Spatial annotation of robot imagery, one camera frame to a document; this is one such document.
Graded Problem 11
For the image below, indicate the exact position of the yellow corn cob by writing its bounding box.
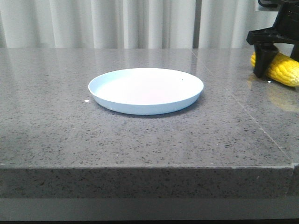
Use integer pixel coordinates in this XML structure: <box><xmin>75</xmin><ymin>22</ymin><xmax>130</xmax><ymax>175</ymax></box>
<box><xmin>262</xmin><ymin>52</ymin><xmax>299</xmax><ymax>87</ymax></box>

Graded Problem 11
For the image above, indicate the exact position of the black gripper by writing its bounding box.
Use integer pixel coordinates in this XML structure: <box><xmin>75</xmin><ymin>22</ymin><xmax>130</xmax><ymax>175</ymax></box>
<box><xmin>246</xmin><ymin>0</ymin><xmax>299</xmax><ymax>78</ymax></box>

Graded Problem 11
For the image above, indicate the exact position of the light blue round plate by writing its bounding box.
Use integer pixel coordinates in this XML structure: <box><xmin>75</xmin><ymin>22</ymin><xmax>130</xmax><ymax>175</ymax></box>
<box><xmin>88</xmin><ymin>68</ymin><xmax>204</xmax><ymax>115</ymax></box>

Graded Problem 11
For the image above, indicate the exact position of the white pleated curtain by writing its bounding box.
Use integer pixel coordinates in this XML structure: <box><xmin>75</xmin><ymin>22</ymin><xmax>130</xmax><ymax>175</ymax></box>
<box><xmin>0</xmin><ymin>0</ymin><xmax>277</xmax><ymax>49</ymax></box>

